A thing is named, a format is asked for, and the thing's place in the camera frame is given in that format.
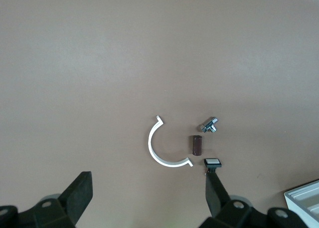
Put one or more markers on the white drawer cabinet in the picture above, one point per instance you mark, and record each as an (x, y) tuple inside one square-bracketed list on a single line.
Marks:
[(299, 218)]

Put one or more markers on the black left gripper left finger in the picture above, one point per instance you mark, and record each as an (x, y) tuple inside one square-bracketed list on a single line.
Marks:
[(72, 203)]

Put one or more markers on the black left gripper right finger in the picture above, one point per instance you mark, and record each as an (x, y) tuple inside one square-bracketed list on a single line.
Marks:
[(224, 213)]

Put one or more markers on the white curved pipe clamp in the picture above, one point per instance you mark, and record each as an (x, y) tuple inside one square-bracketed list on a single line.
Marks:
[(150, 143)]

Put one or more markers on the chrome metal fitting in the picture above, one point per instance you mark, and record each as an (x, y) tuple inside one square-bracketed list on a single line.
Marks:
[(208, 125)]

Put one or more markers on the black switch with white face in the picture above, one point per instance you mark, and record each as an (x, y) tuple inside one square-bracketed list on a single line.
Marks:
[(212, 162)]

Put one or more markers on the brown cylinder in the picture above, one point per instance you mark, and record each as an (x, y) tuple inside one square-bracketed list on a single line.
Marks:
[(197, 145)]

